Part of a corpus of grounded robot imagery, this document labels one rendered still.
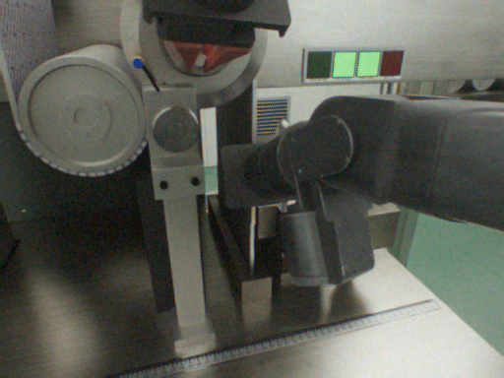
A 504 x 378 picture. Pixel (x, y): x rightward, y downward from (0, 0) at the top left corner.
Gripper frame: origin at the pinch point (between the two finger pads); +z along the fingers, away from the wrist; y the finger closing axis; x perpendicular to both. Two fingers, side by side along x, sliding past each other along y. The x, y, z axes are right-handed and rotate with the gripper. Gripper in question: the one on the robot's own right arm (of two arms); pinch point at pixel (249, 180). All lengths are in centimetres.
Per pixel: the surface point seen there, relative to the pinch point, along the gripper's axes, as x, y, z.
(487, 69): 23, 71, 22
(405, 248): -27, 74, 68
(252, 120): 6.6, -0.3, -5.8
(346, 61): 24.9, 30.2, 20.4
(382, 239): -10.4, 17.8, -1.2
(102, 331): -17.0, -20.8, 5.2
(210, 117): 78, 40, 257
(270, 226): -6.5, 2.6, 2.0
